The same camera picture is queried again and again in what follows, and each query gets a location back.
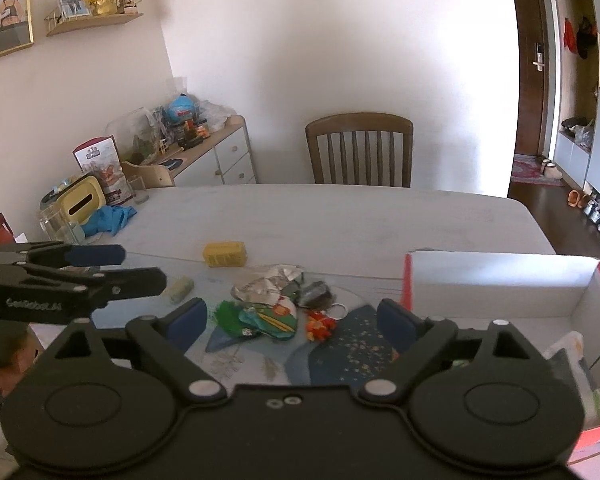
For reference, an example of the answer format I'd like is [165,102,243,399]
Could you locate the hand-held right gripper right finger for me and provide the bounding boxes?
[355,299,563,403]

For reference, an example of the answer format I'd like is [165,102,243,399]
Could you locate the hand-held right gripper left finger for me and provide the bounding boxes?
[32,297,228,403]

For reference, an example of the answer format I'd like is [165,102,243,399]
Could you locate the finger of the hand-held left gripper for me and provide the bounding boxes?
[82,267,167,309]
[0,241,127,267]

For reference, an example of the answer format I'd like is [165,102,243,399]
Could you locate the beige cylinder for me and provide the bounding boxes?
[165,277,196,305]

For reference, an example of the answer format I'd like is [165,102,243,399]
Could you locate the green fuzzy toy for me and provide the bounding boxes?
[211,300,246,337]

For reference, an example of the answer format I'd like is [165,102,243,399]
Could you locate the yellow toy block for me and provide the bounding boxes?
[202,241,248,268]

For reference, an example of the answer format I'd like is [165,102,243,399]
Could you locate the orange toy keychain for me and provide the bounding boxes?
[304,302,349,342]

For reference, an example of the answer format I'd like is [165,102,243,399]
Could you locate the colourful green snack packet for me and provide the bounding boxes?
[239,304,299,342]

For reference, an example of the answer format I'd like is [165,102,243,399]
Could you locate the silver foil wrapper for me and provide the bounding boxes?
[231,263,306,307]

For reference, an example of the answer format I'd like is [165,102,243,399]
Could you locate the dark grey pouch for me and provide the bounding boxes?
[282,281,334,309]

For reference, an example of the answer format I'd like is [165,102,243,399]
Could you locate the red shoe box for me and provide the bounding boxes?
[401,250,600,451]

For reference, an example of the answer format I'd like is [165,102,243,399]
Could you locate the white green snack packet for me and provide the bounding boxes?
[544,331,600,422]

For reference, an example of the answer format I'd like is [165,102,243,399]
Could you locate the person's left hand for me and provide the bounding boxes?
[0,347,37,401]

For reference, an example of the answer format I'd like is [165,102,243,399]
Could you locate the blue cloth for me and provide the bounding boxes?
[82,204,139,237]

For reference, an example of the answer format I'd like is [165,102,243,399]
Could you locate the glass jar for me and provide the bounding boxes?
[39,205,84,244]

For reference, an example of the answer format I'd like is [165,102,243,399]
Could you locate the yellow tissue box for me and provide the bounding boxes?
[54,175,106,224]

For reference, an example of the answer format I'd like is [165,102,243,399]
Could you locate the glass cup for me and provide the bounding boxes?
[126,175,150,205]

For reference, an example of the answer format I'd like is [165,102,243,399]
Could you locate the red white food bag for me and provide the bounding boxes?
[72,135,134,206]

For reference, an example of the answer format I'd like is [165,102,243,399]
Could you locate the light wooden high chair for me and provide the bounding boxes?
[121,160,176,190]

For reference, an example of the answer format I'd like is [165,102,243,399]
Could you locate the clear plastic container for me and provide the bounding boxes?
[105,107,164,164]

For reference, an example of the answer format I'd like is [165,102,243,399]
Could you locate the white sideboard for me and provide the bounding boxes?
[172,115,258,186]

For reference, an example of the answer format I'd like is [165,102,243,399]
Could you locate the blue globe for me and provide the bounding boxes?
[166,94,201,124]

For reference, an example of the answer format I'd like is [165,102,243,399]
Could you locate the wooden slat-back chair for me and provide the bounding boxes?
[305,112,414,189]

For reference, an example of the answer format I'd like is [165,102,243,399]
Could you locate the white plastic bag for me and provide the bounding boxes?
[200,100,236,129]

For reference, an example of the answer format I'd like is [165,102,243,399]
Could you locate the red patterned door rug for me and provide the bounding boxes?
[510,155,564,187]

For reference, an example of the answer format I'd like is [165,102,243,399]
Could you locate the photo card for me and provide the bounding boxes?
[56,0,90,18]

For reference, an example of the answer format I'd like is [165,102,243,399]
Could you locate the grey bag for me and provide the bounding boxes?
[560,117,595,151]

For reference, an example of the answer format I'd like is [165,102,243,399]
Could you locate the brown entrance door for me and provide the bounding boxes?
[507,0,556,159]

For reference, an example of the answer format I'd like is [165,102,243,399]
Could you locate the wooden wall shelf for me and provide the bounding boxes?
[44,0,144,38]

